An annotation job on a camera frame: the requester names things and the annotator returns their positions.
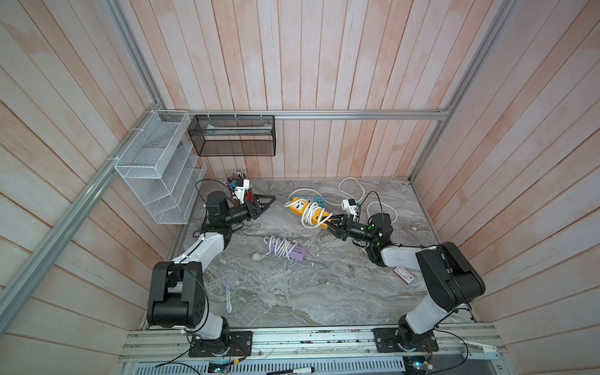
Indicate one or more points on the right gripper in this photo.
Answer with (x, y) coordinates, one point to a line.
(345, 227)

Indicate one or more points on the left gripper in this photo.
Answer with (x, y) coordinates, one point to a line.
(255, 214)

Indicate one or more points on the orange power strip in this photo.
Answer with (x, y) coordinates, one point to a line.
(312, 216)

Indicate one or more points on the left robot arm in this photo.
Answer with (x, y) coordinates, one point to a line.
(178, 298)

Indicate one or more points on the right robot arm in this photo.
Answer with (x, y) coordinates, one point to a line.
(450, 279)

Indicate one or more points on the purple power strip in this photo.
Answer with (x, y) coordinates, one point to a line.
(283, 248)

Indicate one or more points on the bundle of pencils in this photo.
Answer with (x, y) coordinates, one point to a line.
(236, 178)

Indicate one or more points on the black mesh basket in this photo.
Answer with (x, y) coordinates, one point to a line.
(233, 135)

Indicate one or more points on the pink white card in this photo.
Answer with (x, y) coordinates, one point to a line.
(404, 274)

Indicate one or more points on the black marker pen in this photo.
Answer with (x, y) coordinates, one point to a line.
(297, 371)

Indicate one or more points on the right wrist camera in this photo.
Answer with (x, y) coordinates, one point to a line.
(351, 207)

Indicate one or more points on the horizontal aluminium wall rail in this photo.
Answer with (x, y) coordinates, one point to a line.
(340, 114)

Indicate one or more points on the white wire mesh shelf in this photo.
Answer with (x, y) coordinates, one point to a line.
(160, 166)

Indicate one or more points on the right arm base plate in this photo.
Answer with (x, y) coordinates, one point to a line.
(402, 340)

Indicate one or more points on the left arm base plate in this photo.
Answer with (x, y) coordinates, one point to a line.
(236, 343)

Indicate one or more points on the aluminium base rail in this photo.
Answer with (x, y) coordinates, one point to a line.
(452, 348)

